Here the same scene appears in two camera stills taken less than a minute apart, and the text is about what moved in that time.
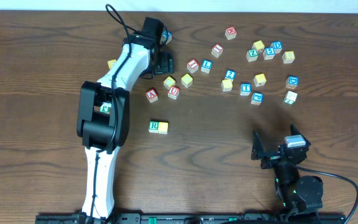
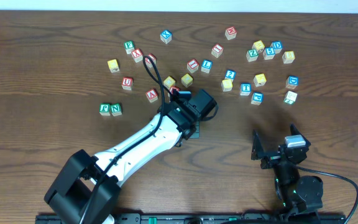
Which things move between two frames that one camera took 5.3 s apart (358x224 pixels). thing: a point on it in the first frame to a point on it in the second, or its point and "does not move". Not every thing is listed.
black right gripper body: (274, 156) does not move
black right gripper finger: (258, 150) does not move
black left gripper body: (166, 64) to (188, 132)
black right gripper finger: (294, 131) does not move
